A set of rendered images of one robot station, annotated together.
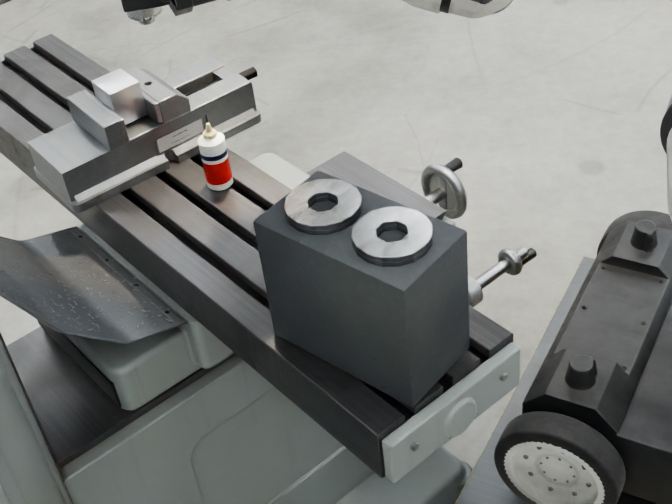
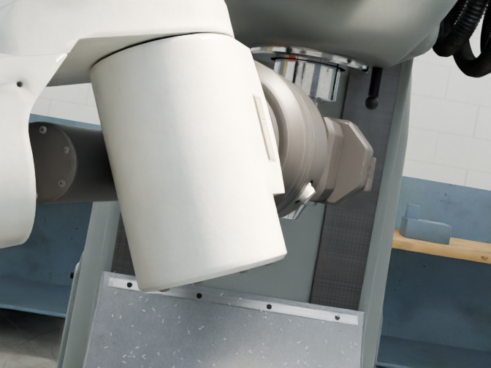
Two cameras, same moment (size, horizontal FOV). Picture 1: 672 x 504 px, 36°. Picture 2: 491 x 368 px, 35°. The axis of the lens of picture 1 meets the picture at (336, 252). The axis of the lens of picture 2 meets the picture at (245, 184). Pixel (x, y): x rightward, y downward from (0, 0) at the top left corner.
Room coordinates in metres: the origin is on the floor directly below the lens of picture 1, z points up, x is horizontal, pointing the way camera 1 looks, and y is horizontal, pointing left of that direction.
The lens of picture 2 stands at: (1.56, -0.28, 1.24)
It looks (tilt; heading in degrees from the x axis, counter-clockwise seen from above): 3 degrees down; 123
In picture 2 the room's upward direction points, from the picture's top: 10 degrees clockwise
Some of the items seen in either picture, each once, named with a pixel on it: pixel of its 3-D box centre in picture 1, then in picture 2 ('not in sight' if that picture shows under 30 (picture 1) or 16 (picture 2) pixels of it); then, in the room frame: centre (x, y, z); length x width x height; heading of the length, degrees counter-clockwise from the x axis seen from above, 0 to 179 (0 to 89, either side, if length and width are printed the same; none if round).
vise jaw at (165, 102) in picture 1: (152, 93); not in sight; (1.44, 0.25, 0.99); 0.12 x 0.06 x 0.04; 34
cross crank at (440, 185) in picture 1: (430, 199); not in sight; (1.57, -0.19, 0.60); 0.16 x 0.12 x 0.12; 126
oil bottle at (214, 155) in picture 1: (214, 154); not in sight; (1.29, 0.16, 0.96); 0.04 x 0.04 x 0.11
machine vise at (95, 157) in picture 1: (143, 118); not in sight; (1.42, 0.28, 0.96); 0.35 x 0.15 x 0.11; 124
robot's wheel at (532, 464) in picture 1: (558, 467); not in sight; (0.99, -0.30, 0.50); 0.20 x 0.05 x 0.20; 57
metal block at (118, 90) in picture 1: (119, 97); not in sight; (1.40, 0.30, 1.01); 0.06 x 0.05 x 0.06; 34
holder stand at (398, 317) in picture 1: (363, 281); not in sight; (0.92, -0.03, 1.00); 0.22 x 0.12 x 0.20; 46
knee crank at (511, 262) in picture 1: (495, 271); not in sight; (1.48, -0.30, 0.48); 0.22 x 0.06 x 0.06; 126
